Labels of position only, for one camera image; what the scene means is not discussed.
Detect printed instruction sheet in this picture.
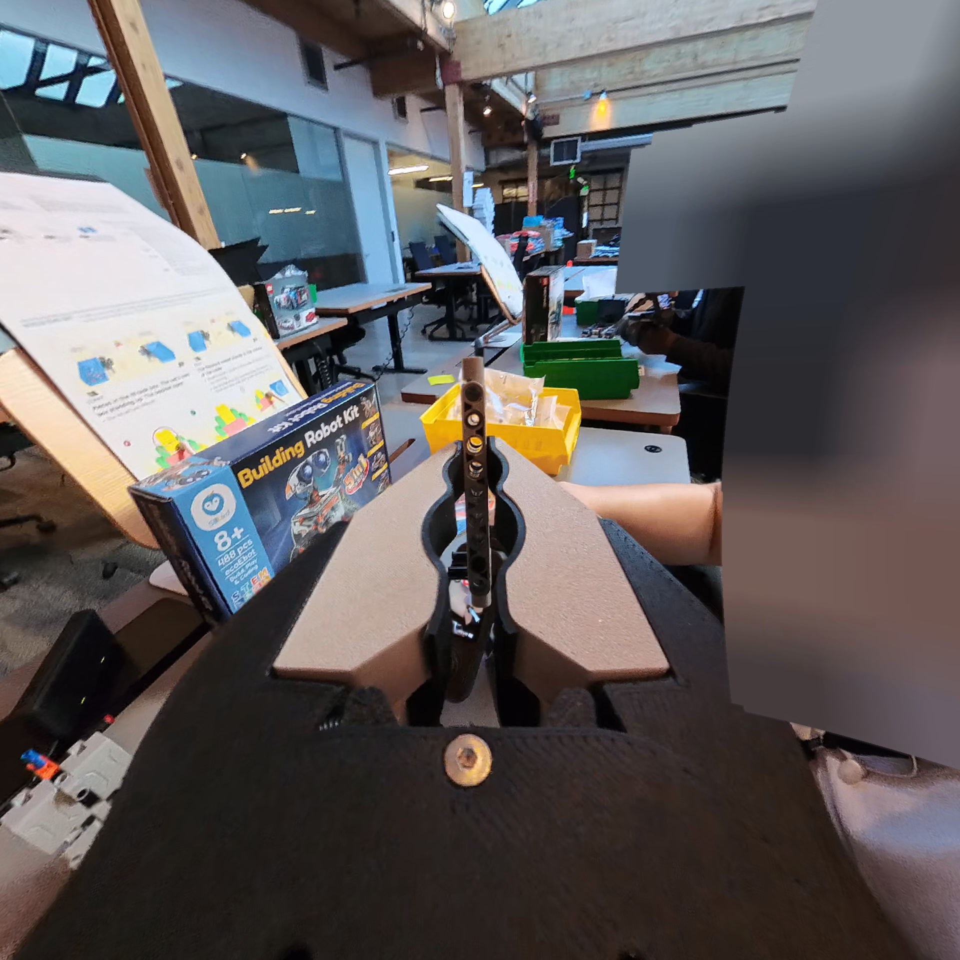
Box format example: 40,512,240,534
436,203,525,322
0,172,303,483

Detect clear plastic parts bags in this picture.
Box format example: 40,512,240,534
448,366,573,430

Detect yellow parts bin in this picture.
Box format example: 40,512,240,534
418,382,583,477

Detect wooden sheet stand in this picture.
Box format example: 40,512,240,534
0,346,310,550

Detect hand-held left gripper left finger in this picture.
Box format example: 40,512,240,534
272,442,462,726

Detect black power adapter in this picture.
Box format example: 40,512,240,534
21,609,130,740

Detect green parts bin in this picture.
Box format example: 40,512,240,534
523,357,641,402
521,338,625,369

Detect person's right forearm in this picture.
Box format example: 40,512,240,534
558,480,724,567

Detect black carton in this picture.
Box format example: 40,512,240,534
522,265,567,345

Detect grey perforated building beam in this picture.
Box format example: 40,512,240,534
448,357,498,624

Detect grey desk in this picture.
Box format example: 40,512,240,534
0,426,692,960

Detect wood-edged standing desk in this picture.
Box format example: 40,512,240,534
313,280,434,376

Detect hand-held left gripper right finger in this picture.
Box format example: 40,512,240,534
487,438,672,726

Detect blue robot kit box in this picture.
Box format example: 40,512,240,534
128,380,393,625

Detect toy set box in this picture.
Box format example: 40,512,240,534
264,264,321,336

